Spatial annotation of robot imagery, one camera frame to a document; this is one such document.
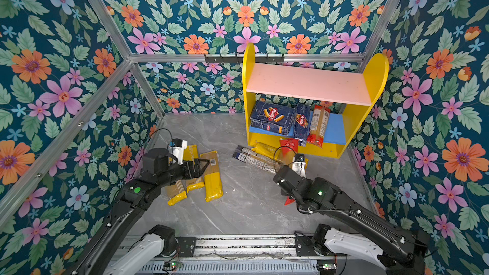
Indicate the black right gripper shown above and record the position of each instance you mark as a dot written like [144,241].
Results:
[282,191]

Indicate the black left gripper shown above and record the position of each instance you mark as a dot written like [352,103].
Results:
[191,174]

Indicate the blue Barilla spaghetti box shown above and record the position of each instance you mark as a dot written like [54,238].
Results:
[302,122]

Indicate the red spaghetti bag white label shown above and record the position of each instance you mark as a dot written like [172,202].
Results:
[318,126]

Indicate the blue Barilla rigatoni box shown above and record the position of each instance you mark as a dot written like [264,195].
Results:
[272,117]

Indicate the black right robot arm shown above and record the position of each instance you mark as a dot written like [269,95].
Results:
[375,240]

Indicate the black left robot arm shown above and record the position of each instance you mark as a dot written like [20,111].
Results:
[131,203]

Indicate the yellow Pastatime bag near shelf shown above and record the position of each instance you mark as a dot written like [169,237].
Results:
[267,151]

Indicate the yellow pink blue shelf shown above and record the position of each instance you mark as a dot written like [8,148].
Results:
[358,92]

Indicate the yellow Pastatime spaghetti bag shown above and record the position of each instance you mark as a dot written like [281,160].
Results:
[196,182]

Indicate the yellow-ended clear spaghetti bag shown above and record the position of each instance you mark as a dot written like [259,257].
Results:
[212,178]

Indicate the yellow spaghetti bag far left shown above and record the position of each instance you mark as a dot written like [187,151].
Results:
[176,192]

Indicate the blue Ankara spaghetti bag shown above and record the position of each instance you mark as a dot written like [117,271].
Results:
[247,156]

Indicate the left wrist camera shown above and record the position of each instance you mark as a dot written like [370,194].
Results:
[178,147]

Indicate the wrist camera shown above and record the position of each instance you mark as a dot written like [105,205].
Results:
[178,147]
[299,165]

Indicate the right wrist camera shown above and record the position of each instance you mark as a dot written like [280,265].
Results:
[299,165]

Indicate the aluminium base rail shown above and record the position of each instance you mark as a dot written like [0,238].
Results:
[255,254]

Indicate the black wall hook rail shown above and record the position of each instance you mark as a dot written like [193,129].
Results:
[240,58]

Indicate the aluminium frame post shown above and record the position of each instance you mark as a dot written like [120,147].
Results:
[126,54]

